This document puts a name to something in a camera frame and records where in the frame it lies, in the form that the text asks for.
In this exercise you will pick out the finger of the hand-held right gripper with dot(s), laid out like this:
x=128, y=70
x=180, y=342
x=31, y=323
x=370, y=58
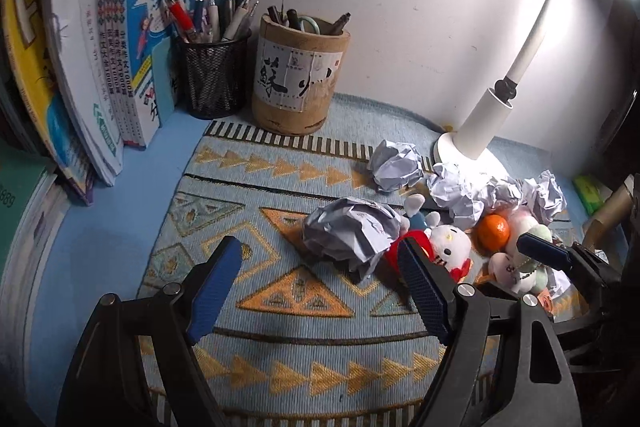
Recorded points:
x=545, y=252

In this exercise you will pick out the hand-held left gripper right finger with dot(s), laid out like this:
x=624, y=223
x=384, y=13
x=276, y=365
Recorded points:
x=422, y=292

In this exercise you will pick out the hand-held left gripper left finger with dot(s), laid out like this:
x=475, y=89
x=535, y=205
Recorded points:
x=215, y=292

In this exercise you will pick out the large dango plush toy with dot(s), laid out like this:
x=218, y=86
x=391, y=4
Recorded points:
x=505, y=269

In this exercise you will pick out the crumpled white paper ball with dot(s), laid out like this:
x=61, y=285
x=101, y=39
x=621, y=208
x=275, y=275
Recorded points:
x=560, y=282
x=457, y=192
x=545, y=197
x=397, y=164
x=350, y=232

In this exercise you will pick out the white cat plush toy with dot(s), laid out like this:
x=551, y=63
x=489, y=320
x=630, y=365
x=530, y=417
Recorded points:
x=447, y=247

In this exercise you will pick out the orange tangerine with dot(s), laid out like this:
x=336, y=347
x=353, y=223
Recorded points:
x=492, y=232

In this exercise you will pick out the gold thermos bottle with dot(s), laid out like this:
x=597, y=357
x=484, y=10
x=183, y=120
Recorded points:
x=607, y=217

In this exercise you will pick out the green packet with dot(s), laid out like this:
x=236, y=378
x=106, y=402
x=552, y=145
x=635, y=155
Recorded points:
x=587, y=192

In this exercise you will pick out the patterned woven mat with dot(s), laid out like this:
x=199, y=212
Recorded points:
x=300, y=347

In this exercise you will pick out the white desk lamp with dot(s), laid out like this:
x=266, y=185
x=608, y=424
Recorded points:
x=482, y=122

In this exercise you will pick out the green book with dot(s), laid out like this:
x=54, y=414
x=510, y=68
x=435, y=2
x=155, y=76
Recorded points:
x=25, y=207

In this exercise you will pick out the black mesh pen holder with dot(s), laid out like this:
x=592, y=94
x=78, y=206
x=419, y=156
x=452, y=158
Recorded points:
x=212, y=77

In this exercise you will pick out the light teal thin book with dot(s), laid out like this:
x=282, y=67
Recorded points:
x=162, y=82

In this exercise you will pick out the bamboo pen holder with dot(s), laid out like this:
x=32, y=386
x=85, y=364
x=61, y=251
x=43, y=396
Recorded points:
x=295, y=77

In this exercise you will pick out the thin patterned-spine workbook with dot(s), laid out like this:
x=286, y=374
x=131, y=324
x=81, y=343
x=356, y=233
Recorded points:
x=109, y=32
x=123, y=32
x=102, y=32
x=116, y=32

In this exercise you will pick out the bunch of dark pens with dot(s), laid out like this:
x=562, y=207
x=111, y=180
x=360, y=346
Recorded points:
x=295, y=19

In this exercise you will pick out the yellow book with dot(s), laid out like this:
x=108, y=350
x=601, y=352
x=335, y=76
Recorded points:
x=30, y=57

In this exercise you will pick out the white textbook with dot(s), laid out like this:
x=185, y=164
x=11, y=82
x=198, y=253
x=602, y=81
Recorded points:
x=75, y=7

